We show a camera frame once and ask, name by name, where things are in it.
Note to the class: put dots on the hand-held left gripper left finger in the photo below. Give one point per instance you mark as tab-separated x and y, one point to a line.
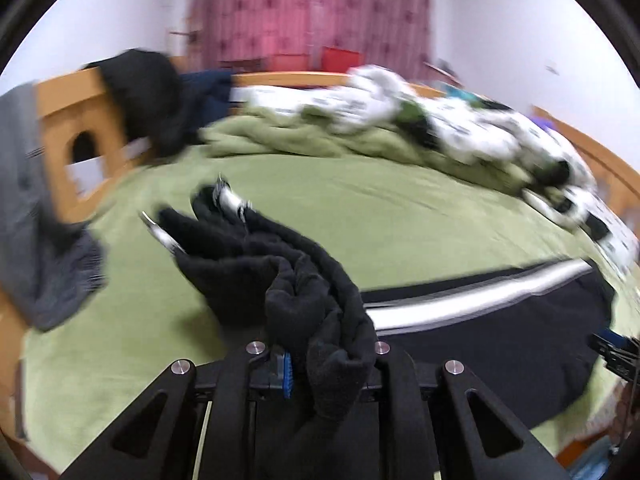
281	375

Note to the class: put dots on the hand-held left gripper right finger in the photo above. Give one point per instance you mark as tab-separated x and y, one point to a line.
400	385

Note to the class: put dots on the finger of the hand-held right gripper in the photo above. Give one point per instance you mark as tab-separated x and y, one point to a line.
617	355

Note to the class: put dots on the black pants with white stripe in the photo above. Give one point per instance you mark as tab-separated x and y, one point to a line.
500	340

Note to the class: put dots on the green fleece bed cover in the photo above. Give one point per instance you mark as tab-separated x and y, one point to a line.
350	210

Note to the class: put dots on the crumpled green blanket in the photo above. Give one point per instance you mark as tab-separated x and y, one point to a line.
280	135

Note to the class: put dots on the purple cloth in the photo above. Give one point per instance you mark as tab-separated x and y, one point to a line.
544	122

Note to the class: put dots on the white flower print quilt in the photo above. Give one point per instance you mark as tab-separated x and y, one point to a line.
475	130

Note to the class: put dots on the navy garment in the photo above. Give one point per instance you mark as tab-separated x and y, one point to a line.
205	90

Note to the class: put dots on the teal cloth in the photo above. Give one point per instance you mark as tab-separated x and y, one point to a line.
459	93

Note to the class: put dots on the grey jeans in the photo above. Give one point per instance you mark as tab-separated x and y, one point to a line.
25	210

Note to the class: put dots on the black jacket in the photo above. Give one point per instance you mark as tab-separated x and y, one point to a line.
145	95

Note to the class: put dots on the red chair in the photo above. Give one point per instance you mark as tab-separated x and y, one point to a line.
289	62
341	59

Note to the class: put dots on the wooden coat rack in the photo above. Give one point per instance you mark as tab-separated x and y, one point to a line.
184	35

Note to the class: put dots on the pink patterned curtain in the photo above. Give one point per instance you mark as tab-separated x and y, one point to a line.
375	10
245	10

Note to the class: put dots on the white wall switch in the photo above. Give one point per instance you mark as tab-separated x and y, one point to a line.
552	67

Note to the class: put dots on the wooden chair frame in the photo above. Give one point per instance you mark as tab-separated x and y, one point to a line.
442	72

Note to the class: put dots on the wooden bed frame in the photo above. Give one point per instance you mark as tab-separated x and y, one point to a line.
55	110

